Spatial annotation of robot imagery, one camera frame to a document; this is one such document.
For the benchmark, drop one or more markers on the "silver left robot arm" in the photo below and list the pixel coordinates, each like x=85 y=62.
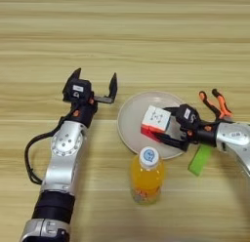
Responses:
x=62 y=168

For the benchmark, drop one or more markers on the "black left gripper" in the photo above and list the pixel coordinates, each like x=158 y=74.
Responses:
x=83 y=112

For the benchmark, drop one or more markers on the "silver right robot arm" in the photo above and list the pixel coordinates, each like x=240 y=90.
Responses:
x=236 y=138

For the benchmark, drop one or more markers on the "green rectangular block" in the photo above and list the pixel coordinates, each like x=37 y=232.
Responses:
x=200 y=159

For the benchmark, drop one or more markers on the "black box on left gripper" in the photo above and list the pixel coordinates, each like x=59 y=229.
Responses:
x=77 y=89

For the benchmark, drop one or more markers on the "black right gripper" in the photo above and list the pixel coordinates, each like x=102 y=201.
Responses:
x=203 y=135

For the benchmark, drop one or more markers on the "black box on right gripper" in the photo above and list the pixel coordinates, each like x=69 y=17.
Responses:
x=188 y=115

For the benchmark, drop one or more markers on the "multicoloured puzzle cube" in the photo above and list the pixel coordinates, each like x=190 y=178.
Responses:
x=155 y=120

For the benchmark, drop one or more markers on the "orange juice bottle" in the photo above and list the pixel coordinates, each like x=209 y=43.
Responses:
x=148 y=177

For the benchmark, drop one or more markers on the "beige round plate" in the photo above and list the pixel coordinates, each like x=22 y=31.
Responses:
x=130 y=122

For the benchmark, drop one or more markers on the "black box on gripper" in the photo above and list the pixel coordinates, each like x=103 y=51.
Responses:
x=77 y=89
x=188 y=115

